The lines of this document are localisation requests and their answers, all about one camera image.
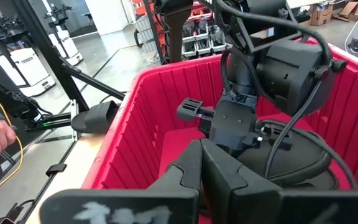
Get flattened brown cardboard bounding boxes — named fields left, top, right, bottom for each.
left=334, top=1, right=358, bottom=22

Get black table edge clamp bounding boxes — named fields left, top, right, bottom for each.
left=45, top=163, right=68, bottom=178

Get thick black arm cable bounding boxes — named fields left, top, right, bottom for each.
left=213, top=0, right=334, bottom=68

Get yellow cable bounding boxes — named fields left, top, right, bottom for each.
left=0, top=99, right=24, bottom=203

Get grey ribbed crate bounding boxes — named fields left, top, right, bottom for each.
left=134, top=15, right=155, bottom=54

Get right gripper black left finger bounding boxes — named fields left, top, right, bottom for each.
left=39, top=139, right=203, bottom=224

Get large dark grey slide sandal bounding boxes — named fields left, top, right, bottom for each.
left=71, top=100, right=120, bottom=134

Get black mobile robot arms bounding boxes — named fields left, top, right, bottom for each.
left=44, top=3, right=74, bottom=27
left=0, top=15, right=29, bottom=44

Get black frame post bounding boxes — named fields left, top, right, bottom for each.
left=143, top=0, right=167, bottom=65
left=11, top=0, right=90, bottom=113

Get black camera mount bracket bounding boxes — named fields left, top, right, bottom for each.
left=0, top=72, right=48, bottom=125

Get black frame brace bar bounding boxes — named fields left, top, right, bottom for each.
left=61, top=63, right=127, bottom=101

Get short black wrist cable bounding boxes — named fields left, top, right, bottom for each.
left=220, top=49, right=239, bottom=98

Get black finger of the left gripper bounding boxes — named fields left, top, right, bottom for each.
left=244, top=123, right=293, bottom=152
left=175, top=97, right=216, bottom=123

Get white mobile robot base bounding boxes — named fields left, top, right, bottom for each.
left=47, top=24, right=84, bottom=67
left=0, top=46, right=56, bottom=97

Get black looping arm cable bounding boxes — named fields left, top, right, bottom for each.
left=256, top=119, right=358, bottom=190

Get white storage bin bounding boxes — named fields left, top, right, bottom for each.
left=196, top=20, right=211, bottom=55
left=181, top=34, right=198, bottom=58
left=209, top=24, right=228, bottom=53

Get red plastic bin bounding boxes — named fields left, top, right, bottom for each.
left=81, top=37, right=358, bottom=224

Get black table-level camera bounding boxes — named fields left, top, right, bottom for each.
left=25, top=112, right=73, bottom=132

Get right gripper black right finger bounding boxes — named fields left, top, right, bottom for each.
left=200, top=138, right=358, bottom=224

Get orange crate stack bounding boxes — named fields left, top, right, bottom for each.
left=132, top=0, right=167, bottom=43

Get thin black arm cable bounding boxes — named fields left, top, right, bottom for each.
left=264, top=79, right=324, bottom=180

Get brown cardboard box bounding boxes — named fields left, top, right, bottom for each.
left=309, top=2, right=334, bottom=26

